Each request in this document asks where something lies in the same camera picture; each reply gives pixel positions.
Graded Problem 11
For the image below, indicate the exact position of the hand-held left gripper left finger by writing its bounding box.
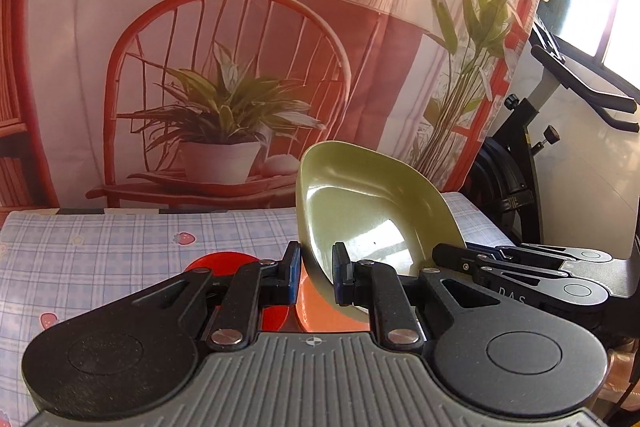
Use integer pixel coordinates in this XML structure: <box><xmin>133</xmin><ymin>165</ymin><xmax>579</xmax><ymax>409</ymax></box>
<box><xmin>131</xmin><ymin>241</ymin><xmax>304</xmax><ymax>353</ymax></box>

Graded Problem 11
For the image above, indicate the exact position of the black exercise bike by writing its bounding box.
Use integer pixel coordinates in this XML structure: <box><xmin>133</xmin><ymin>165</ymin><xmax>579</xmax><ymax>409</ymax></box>
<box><xmin>462</xmin><ymin>21</ymin><xmax>640</xmax><ymax>254</ymax></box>

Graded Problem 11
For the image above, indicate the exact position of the printed backdrop cloth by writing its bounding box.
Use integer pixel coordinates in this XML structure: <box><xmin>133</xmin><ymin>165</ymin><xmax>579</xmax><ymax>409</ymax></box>
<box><xmin>0</xmin><ymin>0</ymin><xmax>562</xmax><ymax>214</ymax></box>

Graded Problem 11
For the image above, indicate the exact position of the green bowl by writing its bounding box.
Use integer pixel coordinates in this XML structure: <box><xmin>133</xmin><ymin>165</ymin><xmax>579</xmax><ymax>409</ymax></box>
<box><xmin>295</xmin><ymin>142</ymin><xmax>467</xmax><ymax>322</ymax></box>

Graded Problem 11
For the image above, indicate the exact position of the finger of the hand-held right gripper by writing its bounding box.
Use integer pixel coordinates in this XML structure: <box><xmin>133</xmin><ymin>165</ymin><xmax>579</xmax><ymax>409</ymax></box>
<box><xmin>462</xmin><ymin>260</ymin><xmax>612</xmax><ymax>306</ymax></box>
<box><xmin>432</xmin><ymin>243</ymin><xmax>617</xmax><ymax>270</ymax></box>

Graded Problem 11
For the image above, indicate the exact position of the blue checked tablecloth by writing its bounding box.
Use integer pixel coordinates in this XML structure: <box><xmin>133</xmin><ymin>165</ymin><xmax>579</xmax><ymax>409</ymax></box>
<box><xmin>0</xmin><ymin>191</ymin><xmax>522</xmax><ymax>427</ymax></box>

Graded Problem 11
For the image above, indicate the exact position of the orange plate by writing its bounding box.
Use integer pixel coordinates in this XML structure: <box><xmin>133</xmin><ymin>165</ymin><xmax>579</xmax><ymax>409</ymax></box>
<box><xmin>294</xmin><ymin>276</ymin><xmax>372</xmax><ymax>334</ymax></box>

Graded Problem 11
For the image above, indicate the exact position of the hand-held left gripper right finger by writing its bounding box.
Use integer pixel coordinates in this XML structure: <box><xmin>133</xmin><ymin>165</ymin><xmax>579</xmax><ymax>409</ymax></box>
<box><xmin>332</xmin><ymin>242</ymin><xmax>507</xmax><ymax>352</ymax></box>

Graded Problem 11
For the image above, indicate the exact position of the red plate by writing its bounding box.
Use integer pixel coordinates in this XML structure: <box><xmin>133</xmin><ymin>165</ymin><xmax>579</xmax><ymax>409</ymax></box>
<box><xmin>184</xmin><ymin>252</ymin><xmax>301</xmax><ymax>333</ymax></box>

